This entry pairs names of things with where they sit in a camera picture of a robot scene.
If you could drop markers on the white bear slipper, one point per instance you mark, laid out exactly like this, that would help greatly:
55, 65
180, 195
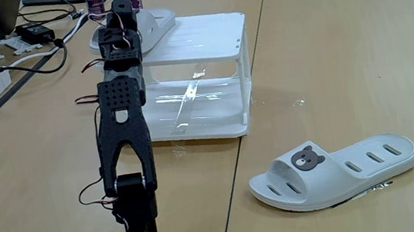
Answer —
329, 180
154, 25

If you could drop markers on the white printed flat parts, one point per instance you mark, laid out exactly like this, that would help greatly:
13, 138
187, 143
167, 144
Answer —
20, 44

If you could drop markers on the white plastic shelf box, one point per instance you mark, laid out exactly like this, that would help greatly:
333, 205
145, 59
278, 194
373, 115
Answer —
197, 38

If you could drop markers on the clear tape piece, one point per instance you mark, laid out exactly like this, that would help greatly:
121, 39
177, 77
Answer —
299, 102

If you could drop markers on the black power adapter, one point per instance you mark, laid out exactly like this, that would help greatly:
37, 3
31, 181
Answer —
34, 33

